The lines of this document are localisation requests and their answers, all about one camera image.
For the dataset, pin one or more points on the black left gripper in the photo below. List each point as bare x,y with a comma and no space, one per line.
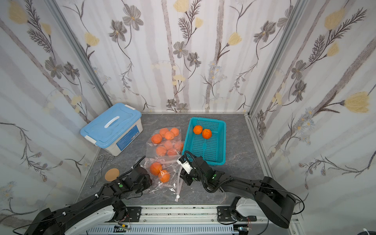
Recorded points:
139,171

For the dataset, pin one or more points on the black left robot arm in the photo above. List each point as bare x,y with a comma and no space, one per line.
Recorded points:
105,205

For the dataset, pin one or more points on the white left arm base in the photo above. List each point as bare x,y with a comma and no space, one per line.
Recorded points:
106,214

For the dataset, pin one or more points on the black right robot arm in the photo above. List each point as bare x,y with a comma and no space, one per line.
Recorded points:
275,202

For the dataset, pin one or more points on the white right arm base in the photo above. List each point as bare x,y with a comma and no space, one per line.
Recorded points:
240,210

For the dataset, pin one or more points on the teal plastic basket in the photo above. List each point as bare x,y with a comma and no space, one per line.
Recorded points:
212,150

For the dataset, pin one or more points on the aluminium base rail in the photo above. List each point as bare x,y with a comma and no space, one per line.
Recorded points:
189,220

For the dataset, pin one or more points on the clear zip-top bag front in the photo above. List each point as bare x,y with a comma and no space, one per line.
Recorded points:
172,189

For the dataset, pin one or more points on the blue lid storage box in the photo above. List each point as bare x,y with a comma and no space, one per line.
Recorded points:
115,129

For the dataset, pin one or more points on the clear zip-top bag rear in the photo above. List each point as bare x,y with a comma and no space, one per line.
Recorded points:
165,142

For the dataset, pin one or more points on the clear zip-top bag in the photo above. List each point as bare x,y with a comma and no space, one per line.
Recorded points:
165,142
172,189

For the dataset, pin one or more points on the orange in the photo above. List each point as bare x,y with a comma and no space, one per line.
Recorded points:
164,176
198,129
155,168
206,134

